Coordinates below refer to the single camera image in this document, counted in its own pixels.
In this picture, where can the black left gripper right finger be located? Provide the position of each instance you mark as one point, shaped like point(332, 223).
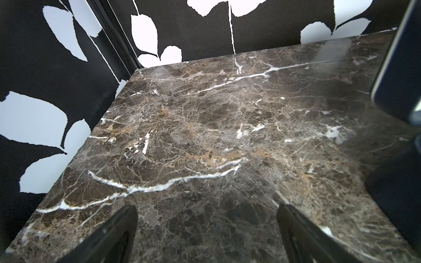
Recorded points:
point(304, 242)

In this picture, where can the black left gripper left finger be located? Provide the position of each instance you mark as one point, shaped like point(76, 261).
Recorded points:
point(111, 242)

